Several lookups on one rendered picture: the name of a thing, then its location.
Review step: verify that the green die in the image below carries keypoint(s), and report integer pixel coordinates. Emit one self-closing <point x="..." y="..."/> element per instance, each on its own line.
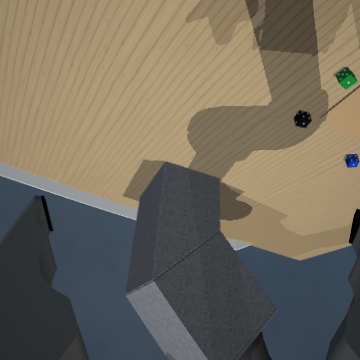
<point x="346" y="78"/>

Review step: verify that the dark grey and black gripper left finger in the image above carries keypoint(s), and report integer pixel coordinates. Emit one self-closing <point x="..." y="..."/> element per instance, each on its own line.
<point x="36" y="321"/>

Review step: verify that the black die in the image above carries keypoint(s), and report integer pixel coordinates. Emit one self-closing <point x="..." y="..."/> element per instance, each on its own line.
<point x="302" y="119"/>

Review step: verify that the blue die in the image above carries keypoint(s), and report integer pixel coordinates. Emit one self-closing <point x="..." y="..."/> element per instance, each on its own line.
<point x="352" y="161"/>

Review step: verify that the tan square mat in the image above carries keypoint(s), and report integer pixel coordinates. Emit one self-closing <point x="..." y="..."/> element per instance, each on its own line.
<point x="345" y="115"/>

